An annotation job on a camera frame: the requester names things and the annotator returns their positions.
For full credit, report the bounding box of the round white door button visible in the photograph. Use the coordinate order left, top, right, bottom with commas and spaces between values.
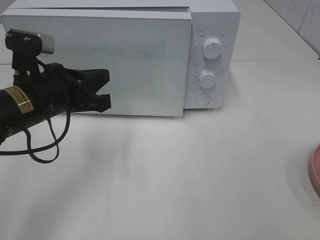
195, 93, 211, 106

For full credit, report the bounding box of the pink round plate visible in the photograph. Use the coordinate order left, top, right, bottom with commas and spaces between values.
309, 145, 320, 196

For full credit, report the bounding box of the white microwave door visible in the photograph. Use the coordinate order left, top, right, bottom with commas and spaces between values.
1, 8, 192, 117

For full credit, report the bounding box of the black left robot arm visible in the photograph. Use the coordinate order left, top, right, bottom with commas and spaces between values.
0, 63, 112, 142

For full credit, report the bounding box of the white microwave oven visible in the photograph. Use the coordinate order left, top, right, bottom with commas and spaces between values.
0, 0, 241, 111

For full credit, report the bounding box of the white timer knob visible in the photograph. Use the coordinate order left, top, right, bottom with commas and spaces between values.
197, 70, 217, 89

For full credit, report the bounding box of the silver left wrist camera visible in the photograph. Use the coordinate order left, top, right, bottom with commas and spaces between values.
4, 29, 56, 78

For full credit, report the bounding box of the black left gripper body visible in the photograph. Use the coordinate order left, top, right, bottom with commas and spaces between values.
12, 63, 85, 118

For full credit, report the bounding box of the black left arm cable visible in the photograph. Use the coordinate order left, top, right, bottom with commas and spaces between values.
0, 58, 87, 165

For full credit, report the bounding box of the upper white power knob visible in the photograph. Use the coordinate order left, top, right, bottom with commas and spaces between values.
201, 36, 222, 60

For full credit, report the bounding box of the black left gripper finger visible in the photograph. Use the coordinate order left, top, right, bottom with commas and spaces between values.
72, 94, 112, 113
62, 67, 110, 97

